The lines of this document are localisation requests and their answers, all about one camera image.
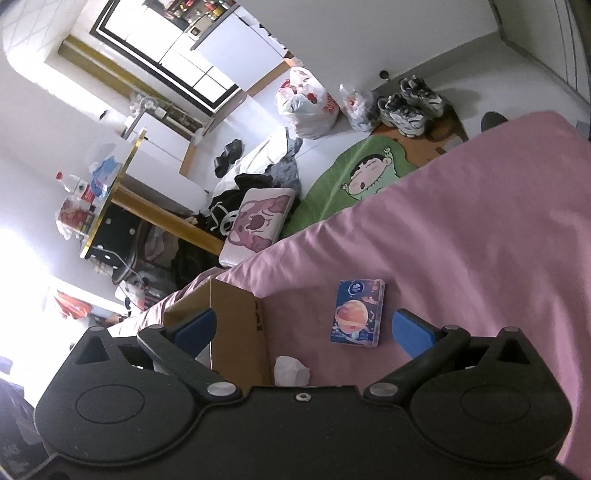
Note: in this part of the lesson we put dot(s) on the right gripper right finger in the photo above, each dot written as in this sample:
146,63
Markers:
431,350

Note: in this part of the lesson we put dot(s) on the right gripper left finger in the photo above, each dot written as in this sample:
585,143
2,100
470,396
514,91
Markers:
174,350

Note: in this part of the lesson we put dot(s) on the blue planet tissue pack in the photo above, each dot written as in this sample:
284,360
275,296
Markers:
358,312

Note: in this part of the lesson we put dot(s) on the white tissue bag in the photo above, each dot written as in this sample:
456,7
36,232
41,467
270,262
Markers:
290,372

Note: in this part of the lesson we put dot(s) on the brown cardboard box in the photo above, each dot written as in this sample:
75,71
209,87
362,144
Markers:
238,350

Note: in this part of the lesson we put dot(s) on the black clothes pile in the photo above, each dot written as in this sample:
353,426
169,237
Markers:
190,260

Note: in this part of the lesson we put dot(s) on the black polka dot bag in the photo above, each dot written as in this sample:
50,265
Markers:
114,238

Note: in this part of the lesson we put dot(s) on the pink bed sheet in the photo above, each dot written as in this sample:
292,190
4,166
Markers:
490,242

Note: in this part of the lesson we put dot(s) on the pink bear cushion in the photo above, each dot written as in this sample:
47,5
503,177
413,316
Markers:
257,225

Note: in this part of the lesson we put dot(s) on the red snack bag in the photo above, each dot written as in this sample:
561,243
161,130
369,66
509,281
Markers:
74,217

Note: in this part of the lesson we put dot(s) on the water bottle red label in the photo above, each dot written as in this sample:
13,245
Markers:
76,186

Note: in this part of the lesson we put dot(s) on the green cartoon leaf rug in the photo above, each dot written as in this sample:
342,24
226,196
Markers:
360,172

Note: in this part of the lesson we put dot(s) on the blue white plastic bag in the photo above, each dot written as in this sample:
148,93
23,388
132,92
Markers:
103,168

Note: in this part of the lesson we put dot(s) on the black slippers pair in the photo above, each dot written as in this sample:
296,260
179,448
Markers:
231,153

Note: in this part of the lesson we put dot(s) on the round white gold table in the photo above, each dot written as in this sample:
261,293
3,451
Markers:
148,211

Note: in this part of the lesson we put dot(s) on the black single slipper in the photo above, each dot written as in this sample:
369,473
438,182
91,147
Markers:
491,120

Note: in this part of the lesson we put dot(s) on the white black sneaker left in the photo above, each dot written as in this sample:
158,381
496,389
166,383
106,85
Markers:
396,112

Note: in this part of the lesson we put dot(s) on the white black sneaker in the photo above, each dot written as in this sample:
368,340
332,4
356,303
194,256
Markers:
418,93
396,112

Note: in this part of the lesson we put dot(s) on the small grey plastic bag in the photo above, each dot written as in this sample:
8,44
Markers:
360,108

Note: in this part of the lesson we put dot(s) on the white black sneaker right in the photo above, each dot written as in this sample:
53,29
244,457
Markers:
418,93

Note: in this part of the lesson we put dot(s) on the white red shopping bag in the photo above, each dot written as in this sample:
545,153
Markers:
305,104

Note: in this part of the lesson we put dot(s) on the white kitchen cabinet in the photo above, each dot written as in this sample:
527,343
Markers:
206,54

